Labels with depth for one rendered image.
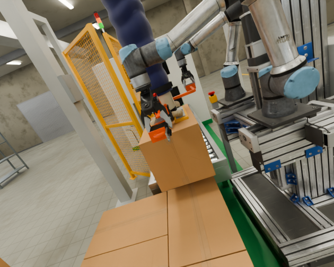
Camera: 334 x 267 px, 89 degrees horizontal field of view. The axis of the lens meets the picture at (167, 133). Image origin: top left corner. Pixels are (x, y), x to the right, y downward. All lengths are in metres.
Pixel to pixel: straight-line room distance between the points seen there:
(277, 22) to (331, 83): 0.67
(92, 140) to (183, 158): 1.38
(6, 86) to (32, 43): 12.64
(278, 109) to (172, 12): 11.45
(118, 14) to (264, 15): 0.81
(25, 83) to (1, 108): 2.44
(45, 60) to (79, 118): 0.66
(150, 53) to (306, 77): 0.56
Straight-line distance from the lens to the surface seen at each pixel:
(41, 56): 2.27
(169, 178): 1.21
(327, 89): 1.35
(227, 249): 1.06
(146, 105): 0.64
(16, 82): 14.51
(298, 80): 0.79
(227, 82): 1.37
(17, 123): 15.26
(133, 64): 0.70
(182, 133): 1.06
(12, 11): 2.41
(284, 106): 0.95
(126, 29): 1.23
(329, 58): 1.31
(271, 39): 0.77
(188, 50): 1.37
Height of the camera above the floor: 1.44
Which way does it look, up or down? 20 degrees down
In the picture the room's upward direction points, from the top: 23 degrees counter-clockwise
